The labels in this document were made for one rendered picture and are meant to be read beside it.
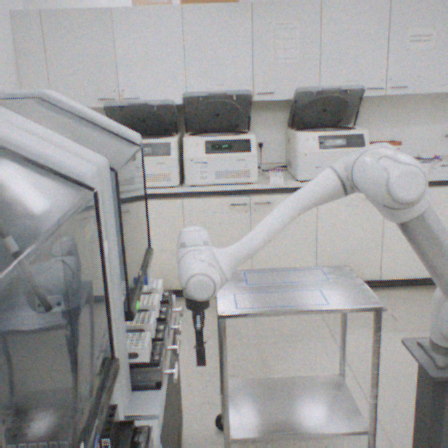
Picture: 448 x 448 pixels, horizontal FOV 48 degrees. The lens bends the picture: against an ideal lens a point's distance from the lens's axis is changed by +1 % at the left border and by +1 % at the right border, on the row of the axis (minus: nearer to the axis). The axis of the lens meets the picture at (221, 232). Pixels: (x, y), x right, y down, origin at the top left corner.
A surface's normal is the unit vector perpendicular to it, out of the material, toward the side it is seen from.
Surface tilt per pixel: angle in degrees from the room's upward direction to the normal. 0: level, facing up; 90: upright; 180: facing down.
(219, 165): 90
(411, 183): 85
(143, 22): 90
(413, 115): 90
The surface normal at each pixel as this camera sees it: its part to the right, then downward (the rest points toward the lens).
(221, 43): 0.04, 0.28
